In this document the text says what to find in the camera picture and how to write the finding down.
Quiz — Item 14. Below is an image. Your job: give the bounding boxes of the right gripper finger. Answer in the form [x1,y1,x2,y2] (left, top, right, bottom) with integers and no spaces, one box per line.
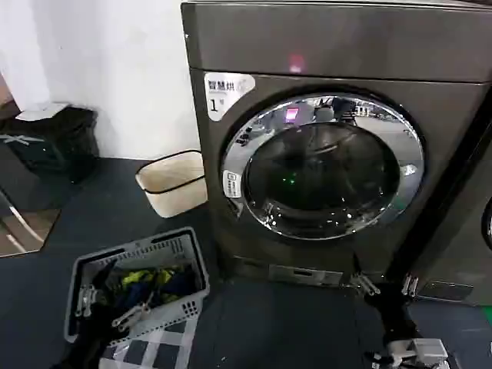
[401,264,421,298]
[351,264,382,298]

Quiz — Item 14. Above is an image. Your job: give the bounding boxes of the glossy brown board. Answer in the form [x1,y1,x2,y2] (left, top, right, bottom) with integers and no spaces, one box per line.
[0,184,63,258]

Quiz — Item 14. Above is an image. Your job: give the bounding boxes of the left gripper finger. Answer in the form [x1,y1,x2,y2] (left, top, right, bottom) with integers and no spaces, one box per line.
[111,290,165,332]
[75,258,118,318]

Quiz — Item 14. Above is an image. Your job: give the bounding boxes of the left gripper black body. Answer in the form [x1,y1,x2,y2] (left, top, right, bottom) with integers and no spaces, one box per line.
[72,303,128,369]

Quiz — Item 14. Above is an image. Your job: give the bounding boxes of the grey plastic laundry basket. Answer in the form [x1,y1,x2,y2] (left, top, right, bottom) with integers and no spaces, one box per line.
[63,226,211,344]

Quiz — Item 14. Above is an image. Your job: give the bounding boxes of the yellow and blue clothes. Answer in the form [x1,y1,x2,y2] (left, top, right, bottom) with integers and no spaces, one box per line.
[109,264,203,308]

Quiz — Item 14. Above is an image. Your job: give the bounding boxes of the grey dryer with number sticker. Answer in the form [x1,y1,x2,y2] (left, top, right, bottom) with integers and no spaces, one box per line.
[180,0,492,293]

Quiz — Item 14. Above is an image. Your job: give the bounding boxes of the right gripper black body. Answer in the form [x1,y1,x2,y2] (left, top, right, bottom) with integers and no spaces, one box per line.
[363,290,422,347]

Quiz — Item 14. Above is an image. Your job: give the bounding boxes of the black waste bin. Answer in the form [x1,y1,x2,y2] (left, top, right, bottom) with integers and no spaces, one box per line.
[15,101,100,185]

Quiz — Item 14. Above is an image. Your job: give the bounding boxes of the white paper sheet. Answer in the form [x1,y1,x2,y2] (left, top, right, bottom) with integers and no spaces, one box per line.
[15,100,72,121]

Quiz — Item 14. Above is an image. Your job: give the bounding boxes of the round glass dryer door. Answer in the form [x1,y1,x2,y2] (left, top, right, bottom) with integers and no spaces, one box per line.
[221,94,427,238]

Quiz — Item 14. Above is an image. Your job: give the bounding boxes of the cream fabric bin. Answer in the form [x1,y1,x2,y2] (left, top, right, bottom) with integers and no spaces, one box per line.
[135,150,209,219]

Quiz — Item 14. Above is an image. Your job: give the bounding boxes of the dark box with tape cross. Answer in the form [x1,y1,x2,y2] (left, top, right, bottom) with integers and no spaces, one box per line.
[0,132,65,211]

